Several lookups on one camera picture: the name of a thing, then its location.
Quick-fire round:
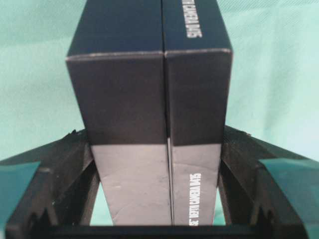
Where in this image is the black RealSense box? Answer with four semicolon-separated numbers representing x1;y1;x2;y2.
66;0;232;226

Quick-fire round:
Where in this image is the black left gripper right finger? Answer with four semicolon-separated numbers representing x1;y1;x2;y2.
218;126;319;239

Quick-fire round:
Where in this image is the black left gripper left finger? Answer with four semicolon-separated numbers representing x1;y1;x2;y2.
0;130;100;239

